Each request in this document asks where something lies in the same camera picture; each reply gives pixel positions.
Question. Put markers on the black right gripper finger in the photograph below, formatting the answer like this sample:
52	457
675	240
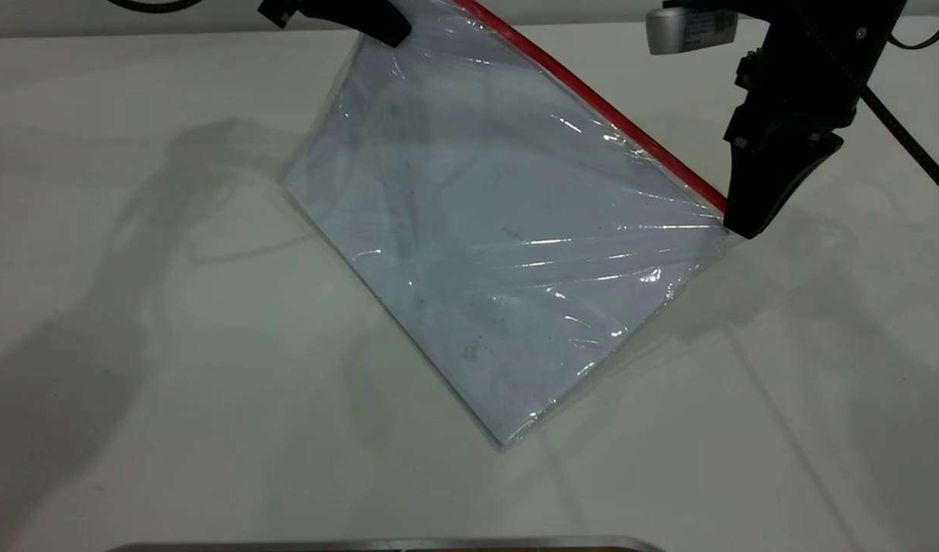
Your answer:
787	180
739	153

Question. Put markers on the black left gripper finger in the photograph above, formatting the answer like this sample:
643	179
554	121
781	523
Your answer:
362	17
277	11

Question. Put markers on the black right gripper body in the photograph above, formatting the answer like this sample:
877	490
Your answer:
810	65

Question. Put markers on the clear plastic zipper bag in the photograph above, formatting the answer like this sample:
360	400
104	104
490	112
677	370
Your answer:
507	230

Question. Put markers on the silver metal strip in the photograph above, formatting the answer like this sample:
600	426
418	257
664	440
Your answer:
385	545

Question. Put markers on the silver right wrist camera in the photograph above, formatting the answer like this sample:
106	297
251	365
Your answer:
687	29

